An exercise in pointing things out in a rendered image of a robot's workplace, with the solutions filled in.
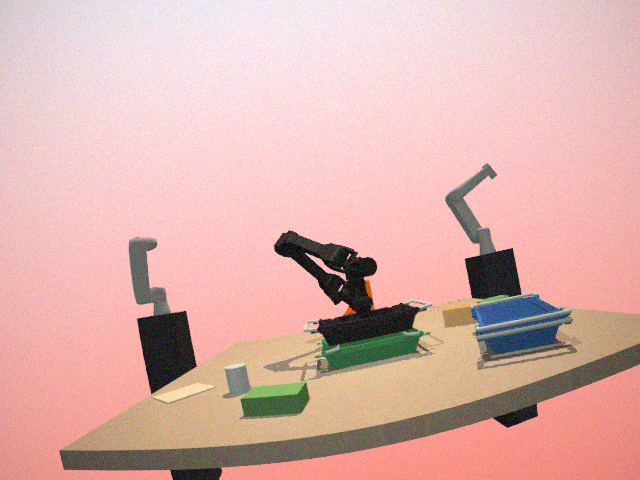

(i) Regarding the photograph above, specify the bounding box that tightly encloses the green plastic tray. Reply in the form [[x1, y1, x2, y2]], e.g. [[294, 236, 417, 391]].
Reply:
[[314, 327, 431, 369]]

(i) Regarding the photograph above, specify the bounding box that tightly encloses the green rectangular block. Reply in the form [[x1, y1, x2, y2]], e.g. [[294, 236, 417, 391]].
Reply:
[[476, 295, 509, 303], [241, 381, 310, 417]]

